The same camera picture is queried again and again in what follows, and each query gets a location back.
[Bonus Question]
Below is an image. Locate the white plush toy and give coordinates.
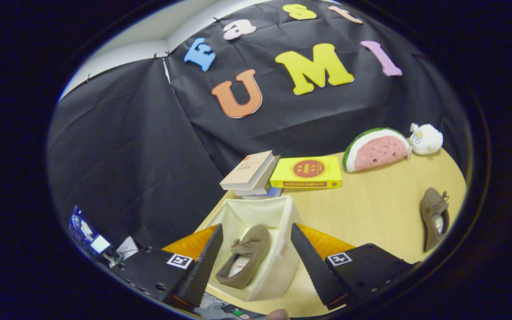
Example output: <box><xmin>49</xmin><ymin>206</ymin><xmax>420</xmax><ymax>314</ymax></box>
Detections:
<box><xmin>409</xmin><ymin>123</ymin><xmax>444</xmax><ymax>156</ymax></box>

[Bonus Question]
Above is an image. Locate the white flat box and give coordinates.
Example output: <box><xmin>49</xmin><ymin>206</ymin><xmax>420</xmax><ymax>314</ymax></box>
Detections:
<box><xmin>116</xmin><ymin>236</ymin><xmax>140</xmax><ymax>260</ymax></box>

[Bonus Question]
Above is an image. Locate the white book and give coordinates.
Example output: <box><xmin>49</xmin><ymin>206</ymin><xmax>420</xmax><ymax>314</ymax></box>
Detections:
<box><xmin>233</xmin><ymin>183</ymin><xmax>271</xmax><ymax>197</ymax></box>

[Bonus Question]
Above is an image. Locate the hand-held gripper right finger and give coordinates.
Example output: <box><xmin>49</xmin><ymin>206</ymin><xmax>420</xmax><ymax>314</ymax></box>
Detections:
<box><xmin>291</xmin><ymin>223</ymin><xmax>417</xmax><ymax>311</ymax></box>

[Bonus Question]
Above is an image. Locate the beige cover book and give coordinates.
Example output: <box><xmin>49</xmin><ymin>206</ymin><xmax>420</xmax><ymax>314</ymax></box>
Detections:
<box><xmin>220</xmin><ymin>150</ymin><xmax>280</xmax><ymax>191</ymax></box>

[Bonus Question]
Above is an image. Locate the yellow book with red circle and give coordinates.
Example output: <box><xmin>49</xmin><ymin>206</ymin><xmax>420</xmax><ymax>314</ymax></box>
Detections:
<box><xmin>269</xmin><ymin>156</ymin><xmax>342</xmax><ymax>189</ymax></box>

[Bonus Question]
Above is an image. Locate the beige fabric storage box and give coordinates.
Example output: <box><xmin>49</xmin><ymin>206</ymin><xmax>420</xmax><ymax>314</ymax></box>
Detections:
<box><xmin>206</xmin><ymin>196</ymin><xmax>302</xmax><ymax>303</ymax></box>

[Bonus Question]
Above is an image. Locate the blue book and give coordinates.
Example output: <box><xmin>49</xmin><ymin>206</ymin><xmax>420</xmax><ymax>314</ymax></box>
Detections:
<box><xmin>243</xmin><ymin>187</ymin><xmax>284</xmax><ymax>200</ymax></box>

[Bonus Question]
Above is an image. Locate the brown suede shoe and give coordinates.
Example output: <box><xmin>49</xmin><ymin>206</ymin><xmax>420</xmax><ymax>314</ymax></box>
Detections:
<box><xmin>420</xmin><ymin>187</ymin><xmax>451</xmax><ymax>252</ymax></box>
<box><xmin>215</xmin><ymin>224</ymin><xmax>272</xmax><ymax>288</ymax></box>

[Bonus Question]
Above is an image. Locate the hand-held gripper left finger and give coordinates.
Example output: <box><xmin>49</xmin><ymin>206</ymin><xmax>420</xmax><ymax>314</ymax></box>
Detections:
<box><xmin>110</xmin><ymin>224</ymin><xmax>224</xmax><ymax>312</ymax></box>

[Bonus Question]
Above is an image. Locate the watermelon slice plush toy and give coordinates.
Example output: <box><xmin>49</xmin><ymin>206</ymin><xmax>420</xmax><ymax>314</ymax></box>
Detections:
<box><xmin>343</xmin><ymin>128</ymin><xmax>412</xmax><ymax>173</ymax></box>

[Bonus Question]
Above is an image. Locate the computer monitor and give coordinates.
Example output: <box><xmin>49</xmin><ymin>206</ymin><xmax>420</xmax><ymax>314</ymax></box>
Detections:
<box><xmin>69</xmin><ymin>205</ymin><xmax>112</xmax><ymax>257</ymax></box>

